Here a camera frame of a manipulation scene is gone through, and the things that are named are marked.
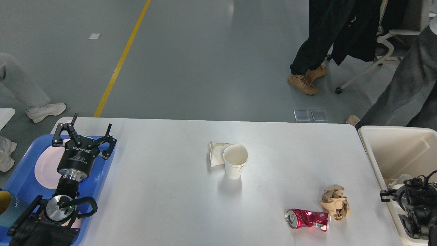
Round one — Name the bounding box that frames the person in light jeans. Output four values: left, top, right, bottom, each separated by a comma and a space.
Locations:
0, 52, 67, 173

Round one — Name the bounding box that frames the white office chair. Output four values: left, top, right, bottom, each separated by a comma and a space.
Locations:
327, 0, 432, 94

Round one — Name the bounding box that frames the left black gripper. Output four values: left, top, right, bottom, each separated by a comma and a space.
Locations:
52, 113, 117, 180

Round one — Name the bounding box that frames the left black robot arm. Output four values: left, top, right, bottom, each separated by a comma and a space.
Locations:
1, 114, 117, 246

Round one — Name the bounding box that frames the person in black clothes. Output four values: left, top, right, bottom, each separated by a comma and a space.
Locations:
288, 0, 381, 95

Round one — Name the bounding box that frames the white table corner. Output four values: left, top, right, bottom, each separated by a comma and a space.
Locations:
0, 108, 16, 130

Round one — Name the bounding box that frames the teal mug yellow inside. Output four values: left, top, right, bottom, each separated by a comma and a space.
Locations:
0, 190, 28, 228

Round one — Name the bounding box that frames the crumpled brown paper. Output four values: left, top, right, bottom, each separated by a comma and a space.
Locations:
319, 184, 351, 221

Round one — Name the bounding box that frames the brown paper bag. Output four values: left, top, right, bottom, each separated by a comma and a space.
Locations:
383, 178, 396, 189

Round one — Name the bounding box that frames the beige plastic bin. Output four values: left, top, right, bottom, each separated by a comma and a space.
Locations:
359, 126, 437, 246

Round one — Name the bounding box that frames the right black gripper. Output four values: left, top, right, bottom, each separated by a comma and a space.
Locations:
380, 190, 409, 214

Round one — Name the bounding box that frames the crushed red soda can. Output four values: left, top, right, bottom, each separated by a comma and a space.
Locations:
285, 208, 330, 232

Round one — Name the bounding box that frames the metal floor plate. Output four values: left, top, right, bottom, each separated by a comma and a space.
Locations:
293, 110, 328, 122

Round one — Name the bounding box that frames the foil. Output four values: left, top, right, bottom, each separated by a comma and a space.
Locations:
387, 174, 412, 190

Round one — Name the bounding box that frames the person in grey trousers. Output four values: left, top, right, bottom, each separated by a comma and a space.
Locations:
346, 17, 437, 130

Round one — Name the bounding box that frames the crushed white paper cup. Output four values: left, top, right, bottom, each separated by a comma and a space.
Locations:
209, 142, 232, 168

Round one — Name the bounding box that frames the pink plate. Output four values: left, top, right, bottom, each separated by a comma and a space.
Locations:
34, 146, 65, 190

